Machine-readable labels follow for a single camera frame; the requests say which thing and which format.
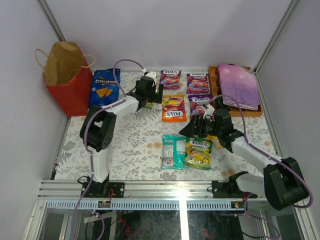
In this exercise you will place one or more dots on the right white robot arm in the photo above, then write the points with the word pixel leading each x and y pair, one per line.
pixel 282 183

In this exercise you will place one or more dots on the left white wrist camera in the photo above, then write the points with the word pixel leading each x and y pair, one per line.
pixel 149 76

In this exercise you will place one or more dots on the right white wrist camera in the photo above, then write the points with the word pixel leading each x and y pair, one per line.
pixel 208 111

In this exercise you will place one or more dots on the orange snack package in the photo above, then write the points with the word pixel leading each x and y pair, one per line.
pixel 173 108

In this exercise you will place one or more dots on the teal snack package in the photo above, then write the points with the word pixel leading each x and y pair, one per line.
pixel 173 152

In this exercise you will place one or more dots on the aluminium front rail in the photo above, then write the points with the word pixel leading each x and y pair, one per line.
pixel 133 190

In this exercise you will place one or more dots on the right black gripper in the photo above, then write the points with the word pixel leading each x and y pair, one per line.
pixel 190 130

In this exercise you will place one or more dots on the blue slotted cable duct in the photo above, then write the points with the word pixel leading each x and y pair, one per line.
pixel 215 205

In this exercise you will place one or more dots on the yellow snack bar packet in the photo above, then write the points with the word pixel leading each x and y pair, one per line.
pixel 215 141

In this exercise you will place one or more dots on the floral table mat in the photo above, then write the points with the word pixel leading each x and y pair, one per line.
pixel 135 152

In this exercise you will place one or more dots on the black item in tray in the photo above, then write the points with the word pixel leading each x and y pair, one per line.
pixel 218 103

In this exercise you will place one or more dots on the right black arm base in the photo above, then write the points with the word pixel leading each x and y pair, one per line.
pixel 226 190

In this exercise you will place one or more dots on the green snack package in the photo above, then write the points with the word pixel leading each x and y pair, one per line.
pixel 149 105

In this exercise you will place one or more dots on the purple candy bag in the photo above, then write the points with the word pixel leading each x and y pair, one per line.
pixel 170 79
pixel 196 102
pixel 197 83

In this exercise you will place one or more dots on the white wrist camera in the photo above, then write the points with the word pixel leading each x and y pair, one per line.
pixel 149 76
pixel 208 111

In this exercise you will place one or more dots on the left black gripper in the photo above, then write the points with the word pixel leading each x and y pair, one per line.
pixel 155 97

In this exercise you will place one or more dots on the blue Doritos chip bag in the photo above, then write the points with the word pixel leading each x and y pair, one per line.
pixel 104 89

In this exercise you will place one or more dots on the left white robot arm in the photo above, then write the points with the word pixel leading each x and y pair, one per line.
pixel 98 128

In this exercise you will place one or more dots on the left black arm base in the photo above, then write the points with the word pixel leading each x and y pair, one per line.
pixel 106 190

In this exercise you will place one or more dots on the wooden compartment tray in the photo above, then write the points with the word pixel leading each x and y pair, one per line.
pixel 215 90

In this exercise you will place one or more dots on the red paper bag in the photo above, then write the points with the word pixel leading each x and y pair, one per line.
pixel 68 77

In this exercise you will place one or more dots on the purple star cloth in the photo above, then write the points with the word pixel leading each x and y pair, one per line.
pixel 238 86

